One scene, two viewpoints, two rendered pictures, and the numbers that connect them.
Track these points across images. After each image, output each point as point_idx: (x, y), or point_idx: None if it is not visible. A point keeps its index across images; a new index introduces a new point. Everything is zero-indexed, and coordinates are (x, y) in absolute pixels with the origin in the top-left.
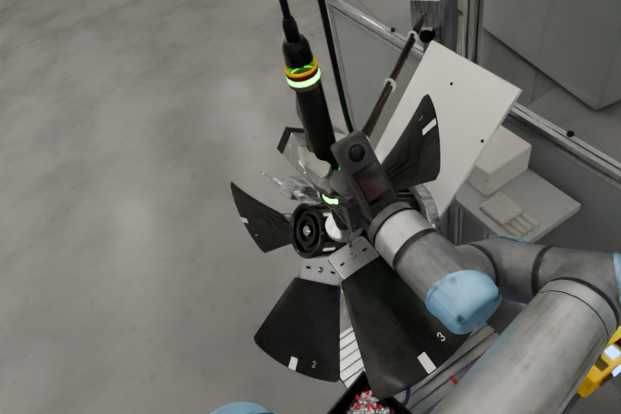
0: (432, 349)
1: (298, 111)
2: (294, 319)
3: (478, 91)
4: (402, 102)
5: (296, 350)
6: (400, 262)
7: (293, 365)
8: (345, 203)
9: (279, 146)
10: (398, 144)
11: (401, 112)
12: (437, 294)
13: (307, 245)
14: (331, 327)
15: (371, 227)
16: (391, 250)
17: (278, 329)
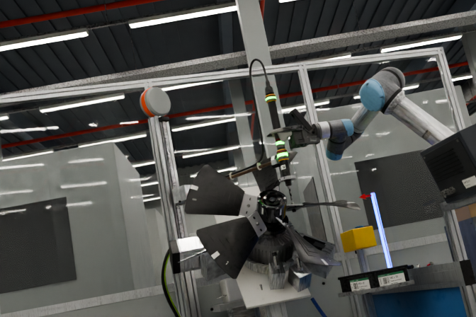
0: (346, 202)
1: (190, 207)
2: (302, 241)
3: (246, 193)
4: (216, 215)
5: (318, 255)
6: (331, 123)
7: (325, 262)
8: (302, 129)
9: (173, 250)
10: (263, 175)
11: (219, 218)
12: (343, 120)
13: (278, 201)
14: (314, 246)
15: (316, 125)
16: (326, 123)
17: (304, 248)
